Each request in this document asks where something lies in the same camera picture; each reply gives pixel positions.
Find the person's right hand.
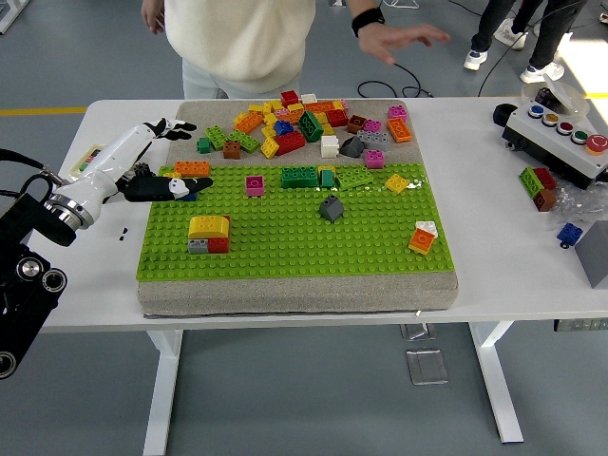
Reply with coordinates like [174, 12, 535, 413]
[141, 0, 167, 35]

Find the lime green flat plate brick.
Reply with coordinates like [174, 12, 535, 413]
[335, 166, 376, 191]

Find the lime green eight-stud brick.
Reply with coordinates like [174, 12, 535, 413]
[204, 124, 235, 151]
[226, 130, 261, 154]
[518, 166, 542, 199]

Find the under-table control panel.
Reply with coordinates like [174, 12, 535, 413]
[553, 316, 608, 333]

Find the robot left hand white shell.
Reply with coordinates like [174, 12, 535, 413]
[50, 118, 214, 219]

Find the black wristband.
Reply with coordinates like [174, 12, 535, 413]
[351, 5, 387, 38]

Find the round translucent lidded container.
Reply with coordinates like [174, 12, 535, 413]
[521, 73, 590, 120]

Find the white furniture frame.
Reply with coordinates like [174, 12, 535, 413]
[0, 0, 25, 35]

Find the grey-brown cushion mat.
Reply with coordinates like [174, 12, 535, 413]
[137, 98, 461, 317]

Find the dark grey sloped brick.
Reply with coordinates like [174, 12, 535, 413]
[318, 194, 344, 222]
[339, 136, 366, 158]

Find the dark green eight-stud brick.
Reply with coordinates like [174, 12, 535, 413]
[281, 164, 320, 188]
[297, 109, 326, 143]

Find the orange four-stud brick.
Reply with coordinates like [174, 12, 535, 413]
[408, 227, 436, 255]

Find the clear floor socket cover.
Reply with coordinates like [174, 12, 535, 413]
[405, 349, 450, 386]
[400, 321, 441, 341]

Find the grey box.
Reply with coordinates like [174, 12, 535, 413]
[573, 218, 608, 290]

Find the background person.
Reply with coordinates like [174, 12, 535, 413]
[463, 0, 590, 86]
[493, 18, 529, 51]

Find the white table leg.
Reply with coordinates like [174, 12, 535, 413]
[142, 328, 185, 456]
[467, 320, 524, 446]

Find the green studded baseplate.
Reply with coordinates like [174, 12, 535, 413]
[136, 161, 456, 280]

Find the cream switch box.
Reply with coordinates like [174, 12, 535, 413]
[69, 144, 106, 175]

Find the person's left hand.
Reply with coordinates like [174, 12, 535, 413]
[358, 23, 451, 67]

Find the clear plastic bag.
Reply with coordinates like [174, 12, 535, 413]
[553, 182, 608, 224]

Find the red building brick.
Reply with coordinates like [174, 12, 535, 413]
[532, 166, 558, 191]

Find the white push-button control box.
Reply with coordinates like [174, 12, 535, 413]
[503, 101, 608, 191]

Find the black ring roll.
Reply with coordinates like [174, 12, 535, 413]
[492, 103, 523, 128]

